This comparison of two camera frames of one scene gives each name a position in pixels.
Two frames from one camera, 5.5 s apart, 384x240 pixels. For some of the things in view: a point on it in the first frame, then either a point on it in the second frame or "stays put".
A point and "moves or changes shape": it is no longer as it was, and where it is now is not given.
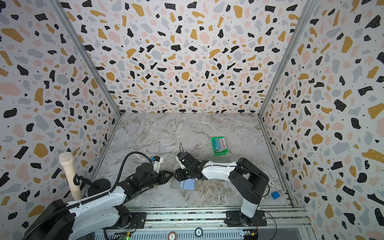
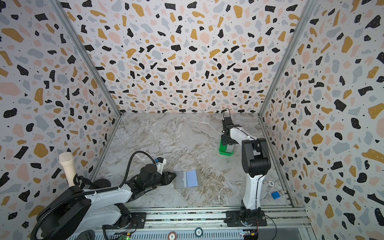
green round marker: [198, 232] stays put
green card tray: [223, 152] moves or changes shape
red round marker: [172, 235] stays put
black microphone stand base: [103, 184] stays put
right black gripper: [186, 171] → [225, 138]
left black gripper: [164, 176] stays put
